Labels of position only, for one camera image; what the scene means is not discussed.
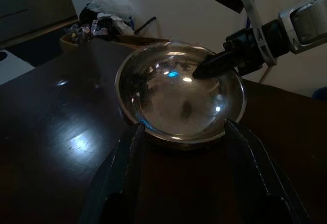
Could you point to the dark brown wooden table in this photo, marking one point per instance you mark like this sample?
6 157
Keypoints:
64 132

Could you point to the shiny steel bowl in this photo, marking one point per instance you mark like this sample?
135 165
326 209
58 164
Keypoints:
178 93

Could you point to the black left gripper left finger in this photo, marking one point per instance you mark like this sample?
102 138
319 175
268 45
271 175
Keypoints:
115 180

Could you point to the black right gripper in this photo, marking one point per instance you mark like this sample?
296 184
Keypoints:
242 46

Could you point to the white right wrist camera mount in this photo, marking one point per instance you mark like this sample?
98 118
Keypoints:
253 11

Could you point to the blue round object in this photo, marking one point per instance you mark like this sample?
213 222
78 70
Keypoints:
320 94

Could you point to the shiny snack packets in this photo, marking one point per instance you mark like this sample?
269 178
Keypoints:
84 31

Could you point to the clear plastic bag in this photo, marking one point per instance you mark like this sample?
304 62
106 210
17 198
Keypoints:
110 2

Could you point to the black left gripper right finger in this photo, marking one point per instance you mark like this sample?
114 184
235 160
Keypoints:
258 178

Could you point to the grey cabinet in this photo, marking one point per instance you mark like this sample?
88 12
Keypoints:
33 4

